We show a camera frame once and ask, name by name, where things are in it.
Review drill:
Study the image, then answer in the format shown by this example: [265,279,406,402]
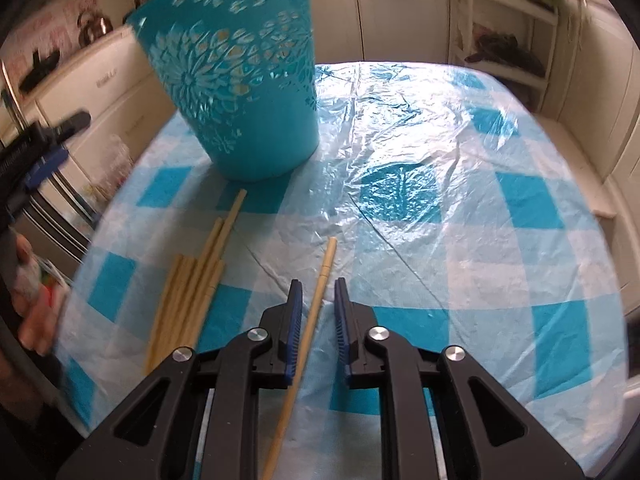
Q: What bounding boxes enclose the beige bamboo chopstick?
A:
[257,237,338,480]

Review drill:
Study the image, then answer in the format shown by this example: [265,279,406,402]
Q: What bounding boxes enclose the white base cabinets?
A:
[307,0,452,64]

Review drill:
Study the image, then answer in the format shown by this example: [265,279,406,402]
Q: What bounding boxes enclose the teal perforated plastic basket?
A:
[125,0,321,183]

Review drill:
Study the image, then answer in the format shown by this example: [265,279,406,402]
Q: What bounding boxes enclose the pink wall poster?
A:
[9,0,101,67]

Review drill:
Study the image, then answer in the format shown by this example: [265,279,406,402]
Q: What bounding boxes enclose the blue white checkered tablecloth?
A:
[52,60,632,480]

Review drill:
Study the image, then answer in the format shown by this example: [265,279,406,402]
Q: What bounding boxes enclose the white shelf rack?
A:
[449,0,562,111]

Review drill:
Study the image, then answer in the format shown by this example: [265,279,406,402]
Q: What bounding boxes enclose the white tall side cabinet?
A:
[545,0,640,217]

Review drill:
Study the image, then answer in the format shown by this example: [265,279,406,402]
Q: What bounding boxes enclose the black countertop appliance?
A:
[19,50,64,93]

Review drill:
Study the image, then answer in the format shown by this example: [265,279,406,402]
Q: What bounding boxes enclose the pile of wooden chopsticks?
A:
[142,189,248,376]

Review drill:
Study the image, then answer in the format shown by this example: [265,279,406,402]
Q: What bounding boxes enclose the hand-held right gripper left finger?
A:
[56,279,305,480]

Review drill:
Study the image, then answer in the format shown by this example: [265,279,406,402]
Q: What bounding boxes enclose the metal kettle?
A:
[77,10,114,47]

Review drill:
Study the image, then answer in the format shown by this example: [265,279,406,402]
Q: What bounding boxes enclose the dark items on shelf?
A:
[465,32,547,77]

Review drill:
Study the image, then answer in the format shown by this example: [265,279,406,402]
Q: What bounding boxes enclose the silver refrigerator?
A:
[9,160,102,267]

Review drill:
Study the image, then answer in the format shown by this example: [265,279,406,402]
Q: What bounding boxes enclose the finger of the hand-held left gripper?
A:
[46,112,93,142]
[20,144,69,187]

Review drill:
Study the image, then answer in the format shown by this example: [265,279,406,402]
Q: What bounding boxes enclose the person's left hand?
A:
[10,232,69,353]

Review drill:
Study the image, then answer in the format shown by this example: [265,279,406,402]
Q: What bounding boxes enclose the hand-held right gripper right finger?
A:
[334,277,585,480]

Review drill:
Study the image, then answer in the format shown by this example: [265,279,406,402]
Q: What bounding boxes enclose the white counter drawer cabinet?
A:
[0,25,177,188]

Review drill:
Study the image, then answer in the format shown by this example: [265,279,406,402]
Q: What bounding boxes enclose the cluster of clear jars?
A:
[97,134,134,197]

